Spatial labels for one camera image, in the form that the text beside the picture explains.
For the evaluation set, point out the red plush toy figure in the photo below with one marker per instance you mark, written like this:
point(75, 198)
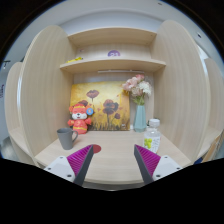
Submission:
point(80, 117)

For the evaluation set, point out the grey ceramic mug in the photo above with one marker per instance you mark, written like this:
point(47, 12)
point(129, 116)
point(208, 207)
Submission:
point(67, 137)

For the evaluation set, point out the red round coaster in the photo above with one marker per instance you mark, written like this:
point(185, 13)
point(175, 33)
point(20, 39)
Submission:
point(96, 148)

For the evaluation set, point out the yellow poppy flower painting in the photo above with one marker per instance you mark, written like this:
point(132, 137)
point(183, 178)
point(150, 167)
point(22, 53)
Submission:
point(109, 102)

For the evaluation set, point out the purple object on shelf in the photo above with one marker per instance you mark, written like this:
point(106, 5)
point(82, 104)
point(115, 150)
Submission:
point(113, 53)

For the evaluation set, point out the clear plastic water bottle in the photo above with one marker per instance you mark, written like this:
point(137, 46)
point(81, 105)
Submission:
point(152, 136)

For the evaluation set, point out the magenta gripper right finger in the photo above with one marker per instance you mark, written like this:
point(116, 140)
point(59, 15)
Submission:
point(152, 166)

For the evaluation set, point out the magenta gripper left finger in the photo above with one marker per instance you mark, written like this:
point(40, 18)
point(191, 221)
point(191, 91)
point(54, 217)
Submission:
point(73, 167)

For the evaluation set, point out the wooden shelf desk unit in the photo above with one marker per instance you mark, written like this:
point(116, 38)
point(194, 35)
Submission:
point(61, 69)

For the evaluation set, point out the yellow object on shelf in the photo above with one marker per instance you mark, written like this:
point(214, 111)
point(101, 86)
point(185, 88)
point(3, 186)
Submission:
point(74, 60)

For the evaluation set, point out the pink white flower bouquet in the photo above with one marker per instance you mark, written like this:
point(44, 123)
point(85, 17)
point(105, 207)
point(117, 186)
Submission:
point(138, 87)

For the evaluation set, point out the light blue ceramic vase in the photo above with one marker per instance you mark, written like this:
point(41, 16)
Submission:
point(140, 119)

